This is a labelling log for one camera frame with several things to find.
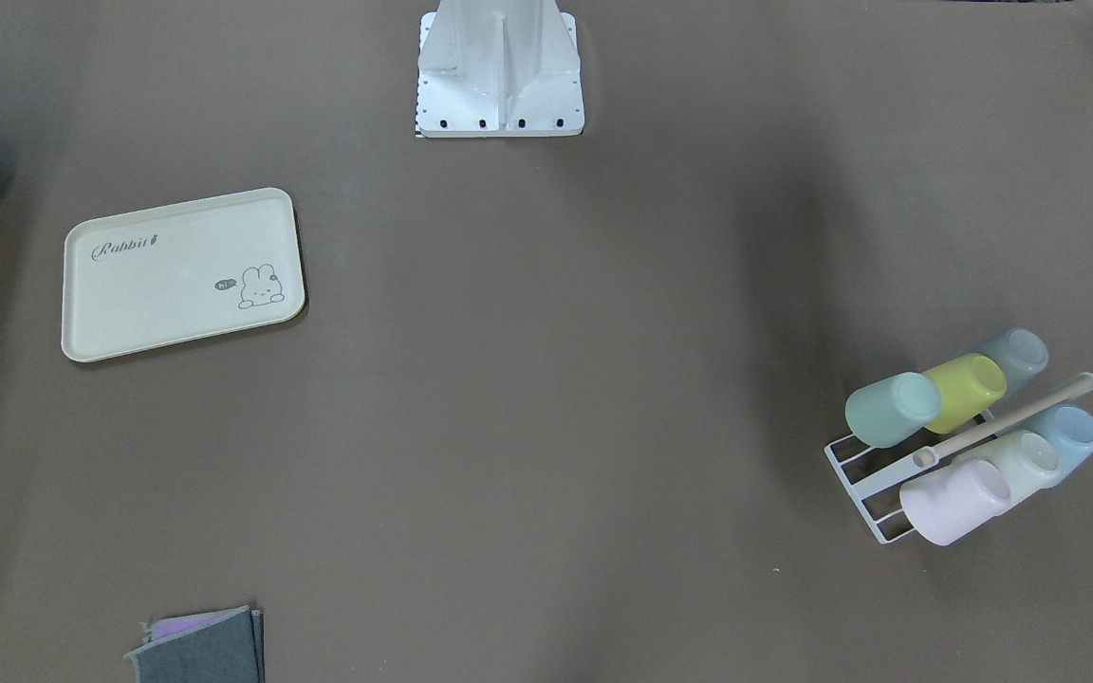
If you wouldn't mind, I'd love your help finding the white wire cup rack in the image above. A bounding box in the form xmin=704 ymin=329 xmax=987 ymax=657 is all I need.
xmin=824 ymin=372 xmax=1093 ymax=545

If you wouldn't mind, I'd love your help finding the pink cup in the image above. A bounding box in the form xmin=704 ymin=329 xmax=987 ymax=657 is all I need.
xmin=900 ymin=459 xmax=1013 ymax=547

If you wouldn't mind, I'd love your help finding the cream white cup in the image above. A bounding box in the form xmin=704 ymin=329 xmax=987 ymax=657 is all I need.
xmin=955 ymin=429 xmax=1062 ymax=508

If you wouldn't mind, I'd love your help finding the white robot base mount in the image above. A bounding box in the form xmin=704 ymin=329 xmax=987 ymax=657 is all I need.
xmin=414 ymin=1 xmax=585 ymax=138

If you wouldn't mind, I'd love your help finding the light blue cup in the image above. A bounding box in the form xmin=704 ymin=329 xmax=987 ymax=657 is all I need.
xmin=1023 ymin=405 xmax=1093 ymax=488

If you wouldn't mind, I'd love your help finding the grey folded cloth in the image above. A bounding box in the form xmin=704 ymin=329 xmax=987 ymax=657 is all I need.
xmin=124 ymin=605 xmax=266 ymax=682

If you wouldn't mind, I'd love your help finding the yellow cup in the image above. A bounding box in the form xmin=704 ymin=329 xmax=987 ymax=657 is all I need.
xmin=922 ymin=353 xmax=1008 ymax=434

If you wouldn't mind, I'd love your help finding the cream rabbit tray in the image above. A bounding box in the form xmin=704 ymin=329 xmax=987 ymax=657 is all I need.
xmin=61 ymin=187 xmax=306 ymax=363

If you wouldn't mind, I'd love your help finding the grey-blue cup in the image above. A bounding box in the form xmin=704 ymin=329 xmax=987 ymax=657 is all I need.
xmin=969 ymin=327 xmax=1049 ymax=397

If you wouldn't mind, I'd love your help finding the green cup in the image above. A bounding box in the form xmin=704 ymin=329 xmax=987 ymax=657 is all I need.
xmin=844 ymin=372 xmax=942 ymax=447

